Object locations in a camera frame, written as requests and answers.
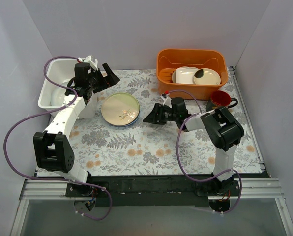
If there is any blue plate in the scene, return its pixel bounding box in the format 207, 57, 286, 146
116, 111, 140, 127

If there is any cream green floral plate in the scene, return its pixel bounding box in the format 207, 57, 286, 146
101, 92, 140, 126

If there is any white fluted deep plate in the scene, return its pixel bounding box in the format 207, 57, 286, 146
51, 87, 66, 107

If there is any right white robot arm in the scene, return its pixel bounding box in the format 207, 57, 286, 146
143, 97, 244, 196

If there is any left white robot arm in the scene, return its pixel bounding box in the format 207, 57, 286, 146
33, 62, 120, 197

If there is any white plastic bin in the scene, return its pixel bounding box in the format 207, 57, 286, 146
38, 59, 98, 119

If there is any orange plastic bin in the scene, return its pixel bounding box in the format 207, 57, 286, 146
156, 49, 228, 101

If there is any floral patterned table mat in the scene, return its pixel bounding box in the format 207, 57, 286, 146
36, 69, 265, 177

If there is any white rectangular dish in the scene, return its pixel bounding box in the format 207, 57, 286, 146
175, 67, 199, 85

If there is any red and black mug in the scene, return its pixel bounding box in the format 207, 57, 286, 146
206, 90, 238, 112

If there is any cream plate with black mark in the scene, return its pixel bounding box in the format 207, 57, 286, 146
193, 68, 221, 85

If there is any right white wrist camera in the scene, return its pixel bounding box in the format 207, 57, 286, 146
161, 91, 171, 105

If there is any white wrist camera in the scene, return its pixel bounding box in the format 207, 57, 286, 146
161, 91, 171, 105
78, 55, 98, 70

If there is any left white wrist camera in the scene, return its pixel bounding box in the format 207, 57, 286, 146
78, 55, 98, 70

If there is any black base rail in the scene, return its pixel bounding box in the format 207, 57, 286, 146
65, 175, 240, 207

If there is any aluminium frame rail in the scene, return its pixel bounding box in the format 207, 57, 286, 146
229, 65, 293, 236

